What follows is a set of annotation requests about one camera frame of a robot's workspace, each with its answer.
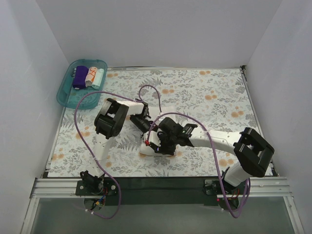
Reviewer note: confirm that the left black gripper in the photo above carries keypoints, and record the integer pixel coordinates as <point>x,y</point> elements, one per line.
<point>151,126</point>

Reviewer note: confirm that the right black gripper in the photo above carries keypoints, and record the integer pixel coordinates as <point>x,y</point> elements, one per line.
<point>165,145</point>

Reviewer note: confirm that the white towel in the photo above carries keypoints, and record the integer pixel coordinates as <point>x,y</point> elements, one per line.
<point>153,111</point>

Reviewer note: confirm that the purple towel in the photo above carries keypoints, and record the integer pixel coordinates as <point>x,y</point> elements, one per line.
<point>80,76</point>

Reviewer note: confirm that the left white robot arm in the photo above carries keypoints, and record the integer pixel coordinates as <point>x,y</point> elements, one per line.
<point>108,125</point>

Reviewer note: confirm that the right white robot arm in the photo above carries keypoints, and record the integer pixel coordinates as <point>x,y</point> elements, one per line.
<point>253,152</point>

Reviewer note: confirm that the floral table mat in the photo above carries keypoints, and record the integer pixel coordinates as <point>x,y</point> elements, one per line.
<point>217,98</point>

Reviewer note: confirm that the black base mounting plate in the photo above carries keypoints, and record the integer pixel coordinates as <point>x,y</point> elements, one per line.
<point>153,190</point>

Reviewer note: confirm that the mint rolled towel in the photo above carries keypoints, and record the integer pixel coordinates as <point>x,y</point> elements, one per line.
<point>98,79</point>

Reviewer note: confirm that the orange patterned rolled towel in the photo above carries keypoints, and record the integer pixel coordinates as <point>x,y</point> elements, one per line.
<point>90,76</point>

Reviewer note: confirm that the teal plastic tray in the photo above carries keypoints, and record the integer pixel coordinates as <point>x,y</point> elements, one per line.
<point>67,95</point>

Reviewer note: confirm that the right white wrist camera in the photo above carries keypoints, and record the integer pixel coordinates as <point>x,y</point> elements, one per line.
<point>152,138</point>

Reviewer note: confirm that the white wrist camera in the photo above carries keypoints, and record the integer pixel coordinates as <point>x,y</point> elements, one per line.
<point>152,138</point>
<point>163,111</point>

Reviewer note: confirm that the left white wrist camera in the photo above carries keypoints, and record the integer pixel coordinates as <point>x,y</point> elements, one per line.
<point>163,111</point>

